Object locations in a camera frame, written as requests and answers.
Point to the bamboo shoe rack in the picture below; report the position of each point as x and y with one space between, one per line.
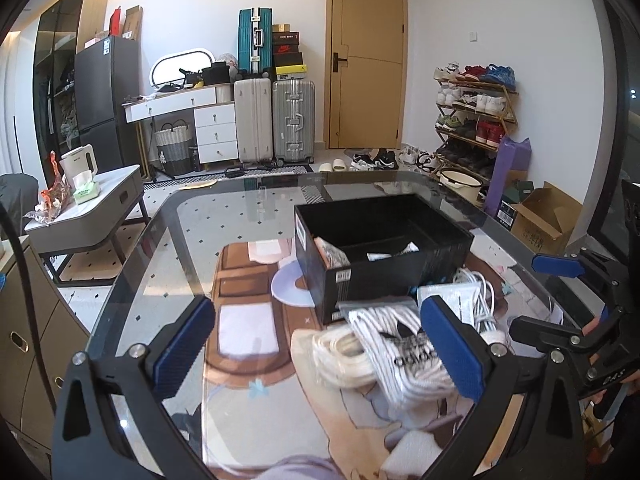
495 119

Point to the white striped socks bundle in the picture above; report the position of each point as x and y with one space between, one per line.
395 360

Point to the white sneaker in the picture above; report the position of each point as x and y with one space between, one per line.
424 157
406 152

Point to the collection of shoes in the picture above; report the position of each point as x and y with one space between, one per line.
480 72

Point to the dark grey cloth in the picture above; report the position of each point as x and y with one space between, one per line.
15 195

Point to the white dresser with drawers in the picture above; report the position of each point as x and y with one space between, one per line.
215 130

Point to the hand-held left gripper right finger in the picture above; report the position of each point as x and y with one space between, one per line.
450 350

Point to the white electric kettle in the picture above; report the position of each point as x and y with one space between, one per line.
77 160

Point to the black bag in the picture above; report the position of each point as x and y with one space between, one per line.
215 74

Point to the black shoe box purple side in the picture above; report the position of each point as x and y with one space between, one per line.
506 212

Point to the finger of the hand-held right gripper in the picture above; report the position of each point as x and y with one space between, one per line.
545 332
557 264

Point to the dark glass wardrobe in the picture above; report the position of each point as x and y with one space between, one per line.
50 35

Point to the white enamel basin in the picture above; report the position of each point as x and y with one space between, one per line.
457 180

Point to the white curtain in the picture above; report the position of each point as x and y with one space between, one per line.
15 110

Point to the tan cardboard box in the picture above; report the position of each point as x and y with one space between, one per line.
281 28

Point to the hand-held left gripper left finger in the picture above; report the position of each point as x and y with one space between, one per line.
185 345

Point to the beige slipper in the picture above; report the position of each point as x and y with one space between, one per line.
340 163
327 165

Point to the small white packet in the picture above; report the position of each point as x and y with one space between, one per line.
395 252

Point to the grey woven basket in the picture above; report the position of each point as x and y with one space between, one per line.
172 150

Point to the dark bottle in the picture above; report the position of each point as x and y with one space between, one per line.
195 159

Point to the white side table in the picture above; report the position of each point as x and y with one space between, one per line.
110 200

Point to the beige low cabinet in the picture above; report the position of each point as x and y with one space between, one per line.
45 340

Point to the printed cartoon mat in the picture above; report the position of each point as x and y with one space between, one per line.
250 280

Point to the silver suitcase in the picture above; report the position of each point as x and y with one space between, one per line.
294 120

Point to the small printed packet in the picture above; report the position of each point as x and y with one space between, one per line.
332 252

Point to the black cardboard box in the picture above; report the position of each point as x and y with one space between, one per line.
380 280

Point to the open cardboard box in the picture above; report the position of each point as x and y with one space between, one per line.
545 220

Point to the flat brown cardboard box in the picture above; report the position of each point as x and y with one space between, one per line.
132 22

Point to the black sneaker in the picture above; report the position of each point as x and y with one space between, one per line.
365 161
387 160

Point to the green tissue pack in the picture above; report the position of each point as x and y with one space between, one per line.
86 192

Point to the plain black shoe box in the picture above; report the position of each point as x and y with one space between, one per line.
288 59

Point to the teal suitcase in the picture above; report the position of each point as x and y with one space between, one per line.
247 40

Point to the tan wooden door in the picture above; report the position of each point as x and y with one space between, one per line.
370 35

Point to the black shoe box red logo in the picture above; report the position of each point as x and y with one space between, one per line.
286 49

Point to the black fridge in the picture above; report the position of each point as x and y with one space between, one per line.
105 90

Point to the purple rolled mat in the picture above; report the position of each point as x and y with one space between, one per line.
505 175

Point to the red plastic bag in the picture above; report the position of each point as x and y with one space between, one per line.
55 190

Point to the black shoe box white label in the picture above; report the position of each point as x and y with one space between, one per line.
286 37

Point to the black and yellow shoe box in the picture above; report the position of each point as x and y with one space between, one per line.
290 72

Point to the white suitcase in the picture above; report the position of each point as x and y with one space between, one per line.
252 120

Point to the oval white mirror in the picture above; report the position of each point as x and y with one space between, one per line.
175 62

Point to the white foil pouch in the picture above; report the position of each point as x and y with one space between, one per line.
452 291

